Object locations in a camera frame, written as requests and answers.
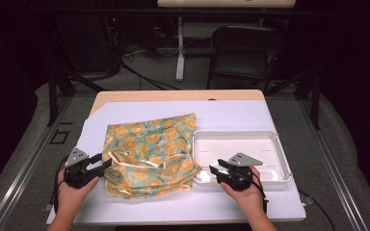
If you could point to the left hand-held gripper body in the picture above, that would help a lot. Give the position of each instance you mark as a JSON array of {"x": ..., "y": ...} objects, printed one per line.
[{"x": 77, "y": 174}]

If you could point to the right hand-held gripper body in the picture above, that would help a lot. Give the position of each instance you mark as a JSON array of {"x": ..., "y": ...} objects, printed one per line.
[{"x": 237, "y": 178}]

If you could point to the white plastic tray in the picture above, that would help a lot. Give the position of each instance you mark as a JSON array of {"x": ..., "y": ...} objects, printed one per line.
[{"x": 237, "y": 144}]

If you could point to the orange print cloth bag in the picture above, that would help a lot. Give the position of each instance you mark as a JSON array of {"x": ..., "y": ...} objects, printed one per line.
[{"x": 154, "y": 144}]

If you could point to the person's left hand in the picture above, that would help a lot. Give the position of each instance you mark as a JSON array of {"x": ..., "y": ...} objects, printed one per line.
[{"x": 72, "y": 196}]

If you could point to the person's right hand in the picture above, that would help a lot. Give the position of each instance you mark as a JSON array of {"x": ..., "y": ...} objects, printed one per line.
[{"x": 250, "y": 199}]

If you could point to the grey metal clamp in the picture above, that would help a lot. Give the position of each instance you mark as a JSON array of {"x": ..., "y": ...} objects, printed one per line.
[
  {"x": 306, "y": 200},
  {"x": 47, "y": 207}
]

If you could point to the black metal stand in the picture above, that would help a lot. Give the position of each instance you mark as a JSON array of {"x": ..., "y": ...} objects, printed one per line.
[
  {"x": 53, "y": 96},
  {"x": 315, "y": 102}
]

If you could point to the white desk leg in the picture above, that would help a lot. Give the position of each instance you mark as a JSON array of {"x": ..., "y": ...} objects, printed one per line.
[{"x": 180, "y": 57}]

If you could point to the black folding chair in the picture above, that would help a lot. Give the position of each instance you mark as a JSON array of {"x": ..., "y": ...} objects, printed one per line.
[{"x": 247, "y": 33}]

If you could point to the light desk top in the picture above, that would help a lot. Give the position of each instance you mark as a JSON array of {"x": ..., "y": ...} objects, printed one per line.
[{"x": 224, "y": 3}]

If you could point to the aluminium frame rail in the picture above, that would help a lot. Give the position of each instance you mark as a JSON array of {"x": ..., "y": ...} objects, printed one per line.
[
  {"x": 29, "y": 160},
  {"x": 330, "y": 163}
]

